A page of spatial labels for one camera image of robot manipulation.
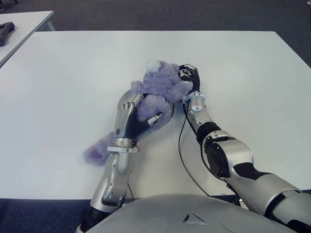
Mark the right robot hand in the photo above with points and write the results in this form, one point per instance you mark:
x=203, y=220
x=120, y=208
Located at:
x=195, y=77

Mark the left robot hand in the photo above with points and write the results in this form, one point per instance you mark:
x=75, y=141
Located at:
x=124, y=121

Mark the purple plush doll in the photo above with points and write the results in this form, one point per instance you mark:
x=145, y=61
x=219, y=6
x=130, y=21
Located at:
x=160, y=82

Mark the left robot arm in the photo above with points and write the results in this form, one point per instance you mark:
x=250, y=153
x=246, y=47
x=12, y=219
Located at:
x=111, y=184

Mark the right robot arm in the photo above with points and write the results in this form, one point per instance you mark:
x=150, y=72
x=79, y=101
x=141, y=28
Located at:
x=235, y=155

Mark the white plate with black rim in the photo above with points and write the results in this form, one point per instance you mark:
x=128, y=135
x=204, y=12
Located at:
x=124, y=97

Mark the grey robot torso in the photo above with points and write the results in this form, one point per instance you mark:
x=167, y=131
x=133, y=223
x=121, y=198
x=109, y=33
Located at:
x=170, y=213

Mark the white side table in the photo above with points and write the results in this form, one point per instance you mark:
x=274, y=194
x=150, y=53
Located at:
x=24, y=26

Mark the small right wrist camera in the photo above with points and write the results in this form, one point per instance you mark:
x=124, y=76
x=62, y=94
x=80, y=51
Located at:
x=184, y=99

